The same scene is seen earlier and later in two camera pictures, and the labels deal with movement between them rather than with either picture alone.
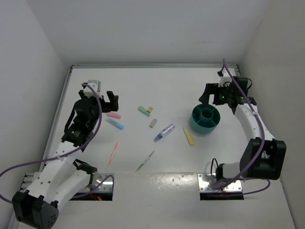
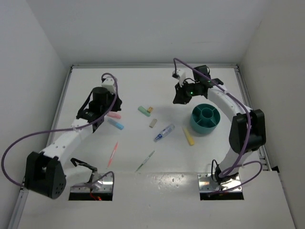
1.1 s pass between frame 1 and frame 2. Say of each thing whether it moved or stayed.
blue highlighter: stayed
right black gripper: moved
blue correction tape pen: stayed
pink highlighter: stayed
